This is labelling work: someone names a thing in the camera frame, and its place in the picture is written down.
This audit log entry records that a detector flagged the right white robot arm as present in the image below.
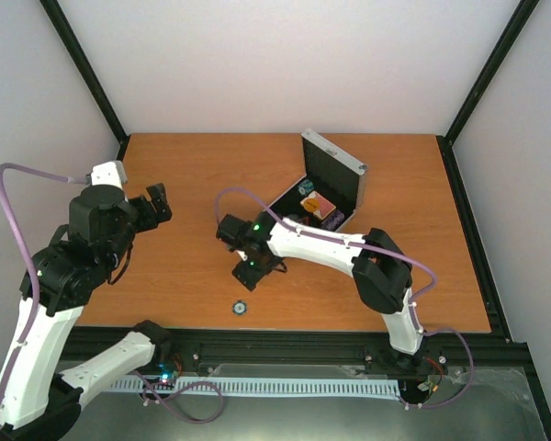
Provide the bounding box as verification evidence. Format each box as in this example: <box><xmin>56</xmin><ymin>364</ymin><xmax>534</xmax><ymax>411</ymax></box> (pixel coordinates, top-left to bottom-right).
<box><xmin>217</xmin><ymin>211</ymin><xmax>424</xmax><ymax>358</ymax></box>

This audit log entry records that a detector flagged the aluminium poker case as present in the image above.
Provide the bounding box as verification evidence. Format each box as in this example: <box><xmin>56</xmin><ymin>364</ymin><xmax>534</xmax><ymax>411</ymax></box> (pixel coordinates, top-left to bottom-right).
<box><xmin>270</xmin><ymin>129</ymin><xmax>368</xmax><ymax>232</ymax></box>

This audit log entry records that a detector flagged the single blue green chip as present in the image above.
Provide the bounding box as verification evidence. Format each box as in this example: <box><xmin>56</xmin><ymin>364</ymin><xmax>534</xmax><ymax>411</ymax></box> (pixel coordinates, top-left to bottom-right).
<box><xmin>232</xmin><ymin>300</ymin><xmax>248</xmax><ymax>316</ymax></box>

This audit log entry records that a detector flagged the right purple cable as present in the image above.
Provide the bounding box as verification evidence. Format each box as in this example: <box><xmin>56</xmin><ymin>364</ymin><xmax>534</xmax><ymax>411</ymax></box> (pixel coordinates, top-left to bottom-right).
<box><xmin>213</xmin><ymin>187</ymin><xmax>476</xmax><ymax>411</ymax></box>

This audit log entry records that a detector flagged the red black triangular button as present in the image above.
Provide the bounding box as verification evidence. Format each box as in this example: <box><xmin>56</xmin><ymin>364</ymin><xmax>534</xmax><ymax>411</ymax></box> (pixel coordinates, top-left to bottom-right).
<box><xmin>296</xmin><ymin>217</ymin><xmax>310</xmax><ymax>226</ymax></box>

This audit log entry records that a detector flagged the white slotted cable duct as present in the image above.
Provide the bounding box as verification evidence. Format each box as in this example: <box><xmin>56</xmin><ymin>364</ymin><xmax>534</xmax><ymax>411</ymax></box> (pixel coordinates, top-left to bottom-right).
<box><xmin>109</xmin><ymin>372</ymin><xmax>401</xmax><ymax>400</ymax></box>

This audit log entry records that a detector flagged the orange blue round button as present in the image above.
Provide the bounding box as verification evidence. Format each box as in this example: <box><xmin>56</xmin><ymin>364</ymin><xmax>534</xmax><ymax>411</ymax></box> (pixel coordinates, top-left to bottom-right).
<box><xmin>301</xmin><ymin>197</ymin><xmax>320</xmax><ymax>213</ymax></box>

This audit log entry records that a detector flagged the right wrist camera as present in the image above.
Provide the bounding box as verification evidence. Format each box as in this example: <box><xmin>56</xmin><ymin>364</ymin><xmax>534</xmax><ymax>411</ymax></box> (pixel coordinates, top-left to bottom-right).
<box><xmin>216</xmin><ymin>214</ymin><xmax>252</xmax><ymax>253</ymax></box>

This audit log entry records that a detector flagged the tall purple chip stack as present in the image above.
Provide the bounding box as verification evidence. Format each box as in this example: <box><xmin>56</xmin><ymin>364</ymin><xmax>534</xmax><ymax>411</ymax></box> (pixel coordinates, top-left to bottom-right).
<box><xmin>320</xmin><ymin>210</ymin><xmax>345</xmax><ymax>232</ymax></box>

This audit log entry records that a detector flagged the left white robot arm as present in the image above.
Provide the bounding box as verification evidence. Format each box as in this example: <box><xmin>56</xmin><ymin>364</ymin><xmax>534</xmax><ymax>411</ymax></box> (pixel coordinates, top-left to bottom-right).
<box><xmin>0</xmin><ymin>184</ymin><xmax>173</xmax><ymax>440</ymax></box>

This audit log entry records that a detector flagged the playing card deck box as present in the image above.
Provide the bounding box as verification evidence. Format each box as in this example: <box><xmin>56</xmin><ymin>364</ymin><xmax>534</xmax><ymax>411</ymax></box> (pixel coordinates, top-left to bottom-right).
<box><xmin>307</xmin><ymin>191</ymin><xmax>336</xmax><ymax>221</ymax></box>

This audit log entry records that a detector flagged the black aluminium frame rail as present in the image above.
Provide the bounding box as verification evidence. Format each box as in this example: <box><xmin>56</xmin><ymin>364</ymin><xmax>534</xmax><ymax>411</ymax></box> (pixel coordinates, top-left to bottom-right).
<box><xmin>40</xmin><ymin>328</ymin><xmax>532</xmax><ymax>373</ymax></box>

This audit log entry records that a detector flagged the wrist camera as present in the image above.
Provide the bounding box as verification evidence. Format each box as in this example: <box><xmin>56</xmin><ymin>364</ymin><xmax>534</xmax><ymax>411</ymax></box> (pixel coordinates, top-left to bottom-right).
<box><xmin>89</xmin><ymin>160</ymin><xmax>128</xmax><ymax>189</ymax></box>
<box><xmin>216</xmin><ymin>214</ymin><xmax>252</xmax><ymax>253</ymax></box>

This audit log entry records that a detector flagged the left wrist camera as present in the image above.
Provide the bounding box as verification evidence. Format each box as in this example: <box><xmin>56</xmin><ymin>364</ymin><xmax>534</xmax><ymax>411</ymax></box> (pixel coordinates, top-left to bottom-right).
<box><xmin>89</xmin><ymin>160</ymin><xmax>128</xmax><ymax>189</ymax></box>

